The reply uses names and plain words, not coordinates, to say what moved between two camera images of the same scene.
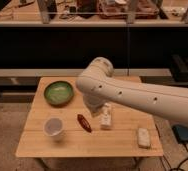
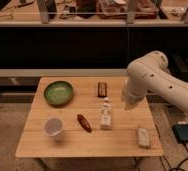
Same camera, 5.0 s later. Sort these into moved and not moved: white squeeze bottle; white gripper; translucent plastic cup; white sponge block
Moved: white gripper
Not moved: white squeeze bottle; translucent plastic cup; white sponge block
